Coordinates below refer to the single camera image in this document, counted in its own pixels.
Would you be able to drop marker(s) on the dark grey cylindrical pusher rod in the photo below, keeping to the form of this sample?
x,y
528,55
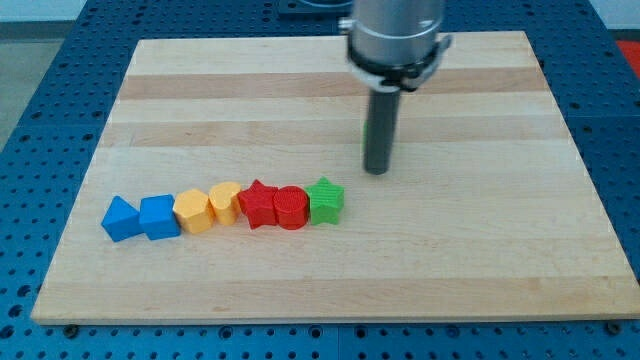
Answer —
x,y
382,118

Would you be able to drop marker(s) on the green circle block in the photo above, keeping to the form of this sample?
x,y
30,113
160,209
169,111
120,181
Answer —
x,y
364,137

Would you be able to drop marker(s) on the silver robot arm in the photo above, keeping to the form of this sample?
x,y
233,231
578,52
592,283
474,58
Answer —
x,y
392,47

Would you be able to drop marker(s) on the red circle block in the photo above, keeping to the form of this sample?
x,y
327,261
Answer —
x,y
291,205

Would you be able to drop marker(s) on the wooden board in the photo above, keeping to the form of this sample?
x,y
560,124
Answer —
x,y
487,212

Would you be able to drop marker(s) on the green star block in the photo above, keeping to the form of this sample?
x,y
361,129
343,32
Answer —
x,y
326,201

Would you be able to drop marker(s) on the red star block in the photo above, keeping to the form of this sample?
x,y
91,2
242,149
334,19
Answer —
x,y
257,204

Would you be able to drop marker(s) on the yellow heart block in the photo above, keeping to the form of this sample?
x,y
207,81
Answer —
x,y
224,200

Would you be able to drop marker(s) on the yellow hexagon block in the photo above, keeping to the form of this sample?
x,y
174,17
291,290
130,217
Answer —
x,y
193,211

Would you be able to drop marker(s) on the blue cube block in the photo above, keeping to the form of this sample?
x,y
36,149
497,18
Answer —
x,y
157,219

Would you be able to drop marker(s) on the blue triangle block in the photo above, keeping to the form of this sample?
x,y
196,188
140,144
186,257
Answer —
x,y
121,220

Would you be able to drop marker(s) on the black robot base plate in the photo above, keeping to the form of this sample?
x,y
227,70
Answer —
x,y
301,8

